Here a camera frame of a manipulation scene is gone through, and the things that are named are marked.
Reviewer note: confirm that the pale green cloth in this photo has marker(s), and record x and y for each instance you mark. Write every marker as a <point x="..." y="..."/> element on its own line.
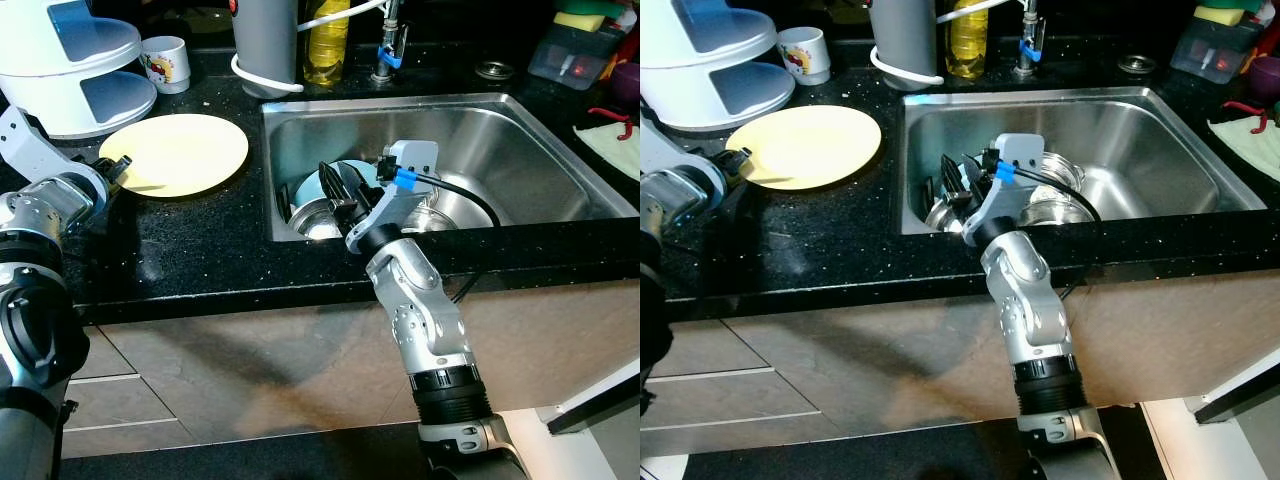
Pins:
<point x="612" y="150"/>
<point x="1250" y="145"/>

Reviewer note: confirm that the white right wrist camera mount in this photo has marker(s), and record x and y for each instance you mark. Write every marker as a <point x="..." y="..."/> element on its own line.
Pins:
<point x="395" y="205"/>
<point x="1005" y="195"/>

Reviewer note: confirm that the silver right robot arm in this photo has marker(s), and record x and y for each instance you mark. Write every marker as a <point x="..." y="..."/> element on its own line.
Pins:
<point x="425" y="320"/>
<point x="1030" y="310"/>

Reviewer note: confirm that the yellow sponge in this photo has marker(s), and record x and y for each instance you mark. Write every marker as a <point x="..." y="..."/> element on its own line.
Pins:
<point x="1218" y="15"/>
<point x="578" y="20"/>

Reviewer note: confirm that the clear glass bowl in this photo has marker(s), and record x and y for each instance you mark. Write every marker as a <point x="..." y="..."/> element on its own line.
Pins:
<point x="455" y="178"/>
<point x="1060" y="172"/>

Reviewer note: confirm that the yellow dish soap bottle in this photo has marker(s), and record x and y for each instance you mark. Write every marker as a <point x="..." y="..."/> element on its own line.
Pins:
<point x="966" y="40"/>
<point x="327" y="45"/>

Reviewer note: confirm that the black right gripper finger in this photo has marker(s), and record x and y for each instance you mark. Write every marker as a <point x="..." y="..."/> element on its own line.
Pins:
<point x="356" y="182"/>
<point x="974" y="175"/>
<point x="331" y="185"/>
<point x="951" y="180"/>

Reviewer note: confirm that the pale yellow plate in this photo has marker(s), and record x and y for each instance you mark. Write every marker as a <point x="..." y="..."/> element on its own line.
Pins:
<point x="180" y="150"/>
<point x="810" y="145"/>

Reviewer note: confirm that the white mug with cartoon print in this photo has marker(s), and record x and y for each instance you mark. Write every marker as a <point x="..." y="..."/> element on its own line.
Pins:
<point x="805" y="55"/>
<point x="165" y="65"/>

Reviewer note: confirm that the green scrub sponge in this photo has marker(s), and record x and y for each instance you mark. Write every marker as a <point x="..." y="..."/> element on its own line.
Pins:
<point x="1240" y="4"/>
<point x="600" y="7"/>

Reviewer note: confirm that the large brown cabinet door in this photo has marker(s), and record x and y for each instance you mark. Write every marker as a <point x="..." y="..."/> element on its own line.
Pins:
<point x="880" y="360"/>
<point x="280" y="360"/>

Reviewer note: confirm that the grey cylindrical appliance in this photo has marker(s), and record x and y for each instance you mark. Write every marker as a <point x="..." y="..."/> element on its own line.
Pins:
<point x="900" y="35"/>
<point x="262" y="40"/>

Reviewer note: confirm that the white panel with black edge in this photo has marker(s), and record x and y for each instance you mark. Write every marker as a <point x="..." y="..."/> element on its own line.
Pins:
<point x="1240" y="395"/>
<point x="600" y="398"/>

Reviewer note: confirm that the stainless steel sink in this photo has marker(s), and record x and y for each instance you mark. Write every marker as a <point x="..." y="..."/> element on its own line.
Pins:
<point x="530" y="160"/>
<point x="1170" y="150"/>

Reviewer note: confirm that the brown cabinet drawer front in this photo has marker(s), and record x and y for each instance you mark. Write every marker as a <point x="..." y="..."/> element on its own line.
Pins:
<point x="705" y="350"/>
<point x="740" y="438"/>
<point x="105" y="352"/>
<point x="130" y="440"/>
<point x="720" y="398"/>
<point x="120" y="400"/>

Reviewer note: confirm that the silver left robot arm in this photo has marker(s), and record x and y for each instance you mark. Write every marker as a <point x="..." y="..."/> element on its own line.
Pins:
<point x="680" y="195"/>
<point x="45" y="205"/>

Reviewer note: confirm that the clear plastic container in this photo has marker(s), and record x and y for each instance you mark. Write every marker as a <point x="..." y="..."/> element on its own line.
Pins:
<point x="1210" y="55"/>
<point x="570" y="60"/>

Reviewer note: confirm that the thin red hook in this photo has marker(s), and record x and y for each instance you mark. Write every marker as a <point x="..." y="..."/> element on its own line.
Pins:
<point x="610" y="112"/>
<point x="1248" y="104"/>

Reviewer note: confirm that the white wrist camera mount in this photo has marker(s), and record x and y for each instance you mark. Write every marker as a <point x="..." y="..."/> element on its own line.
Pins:
<point x="1005" y="195"/>
<point x="655" y="145"/>
<point x="22" y="140"/>
<point x="395" y="205"/>

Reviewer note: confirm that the light blue plate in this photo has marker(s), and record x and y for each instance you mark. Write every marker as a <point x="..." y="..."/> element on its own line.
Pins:
<point x="310" y="185"/>

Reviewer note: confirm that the metal faucet with blue tape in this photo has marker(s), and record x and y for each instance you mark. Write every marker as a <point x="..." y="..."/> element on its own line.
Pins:
<point x="1027" y="35"/>
<point x="388" y="40"/>

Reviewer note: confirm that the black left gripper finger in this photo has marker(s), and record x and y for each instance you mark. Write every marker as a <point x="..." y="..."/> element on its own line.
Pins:
<point x="120" y="179"/>
<point x="743" y="157"/>
<point x="740" y="172"/>
<point x="122" y="163"/>

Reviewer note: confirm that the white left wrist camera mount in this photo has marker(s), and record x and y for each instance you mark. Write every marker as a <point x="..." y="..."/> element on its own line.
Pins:
<point x="22" y="140"/>
<point x="655" y="145"/>

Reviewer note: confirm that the purple cup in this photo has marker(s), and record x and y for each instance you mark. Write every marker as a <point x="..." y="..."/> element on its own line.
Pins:
<point x="1267" y="78"/>
<point x="630" y="85"/>

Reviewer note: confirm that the round metal sink plug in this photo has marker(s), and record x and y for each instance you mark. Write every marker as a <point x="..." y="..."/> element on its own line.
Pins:
<point x="1137" y="64"/>
<point x="495" y="70"/>

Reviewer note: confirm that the shallow metal dish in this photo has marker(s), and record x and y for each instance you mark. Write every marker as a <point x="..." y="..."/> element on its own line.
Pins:
<point x="318" y="222"/>
<point x="945" y="215"/>

